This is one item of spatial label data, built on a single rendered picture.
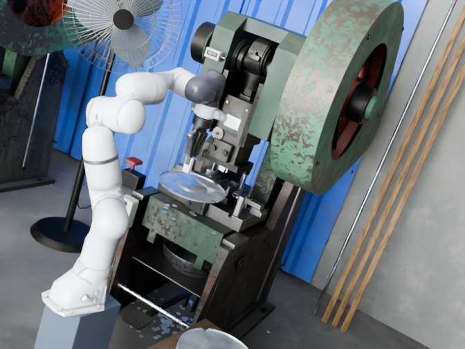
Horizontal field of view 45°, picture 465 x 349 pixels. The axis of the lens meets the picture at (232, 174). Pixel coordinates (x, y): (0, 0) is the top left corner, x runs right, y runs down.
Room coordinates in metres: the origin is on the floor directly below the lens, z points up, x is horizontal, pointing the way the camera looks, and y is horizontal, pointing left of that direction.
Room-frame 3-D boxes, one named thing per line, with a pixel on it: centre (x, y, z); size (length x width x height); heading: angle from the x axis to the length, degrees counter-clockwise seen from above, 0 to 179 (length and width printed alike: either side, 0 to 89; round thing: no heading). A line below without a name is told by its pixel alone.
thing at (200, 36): (2.58, 0.27, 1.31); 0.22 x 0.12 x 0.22; 158
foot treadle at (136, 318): (2.35, 0.09, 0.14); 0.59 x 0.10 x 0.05; 158
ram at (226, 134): (2.44, 0.06, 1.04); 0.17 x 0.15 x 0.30; 158
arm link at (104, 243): (1.68, 0.33, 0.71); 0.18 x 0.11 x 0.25; 23
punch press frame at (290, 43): (2.61, -0.01, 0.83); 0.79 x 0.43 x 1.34; 158
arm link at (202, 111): (2.15, 0.16, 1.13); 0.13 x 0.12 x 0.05; 67
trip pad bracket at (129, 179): (2.38, 0.42, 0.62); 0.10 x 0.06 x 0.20; 68
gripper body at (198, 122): (2.14, 0.18, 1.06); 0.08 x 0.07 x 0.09; 157
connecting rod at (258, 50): (2.47, 0.04, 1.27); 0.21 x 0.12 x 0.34; 158
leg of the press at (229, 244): (2.50, -0.26, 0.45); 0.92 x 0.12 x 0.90; 158
